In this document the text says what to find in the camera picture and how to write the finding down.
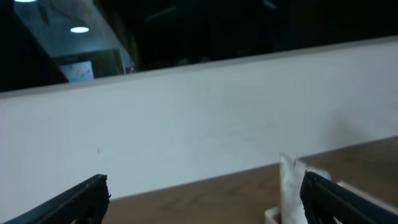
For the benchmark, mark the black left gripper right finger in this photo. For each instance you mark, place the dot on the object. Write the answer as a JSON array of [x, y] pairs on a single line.
[[325, 202]]

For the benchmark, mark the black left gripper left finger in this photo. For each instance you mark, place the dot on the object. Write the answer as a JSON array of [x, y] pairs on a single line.
[[86, 202]]

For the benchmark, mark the white squeeze tube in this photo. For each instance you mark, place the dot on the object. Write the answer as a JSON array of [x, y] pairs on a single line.
[[292, 172]]

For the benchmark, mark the white cardboard box pink interior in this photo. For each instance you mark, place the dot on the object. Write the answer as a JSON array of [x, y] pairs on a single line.
[[273, 216]]

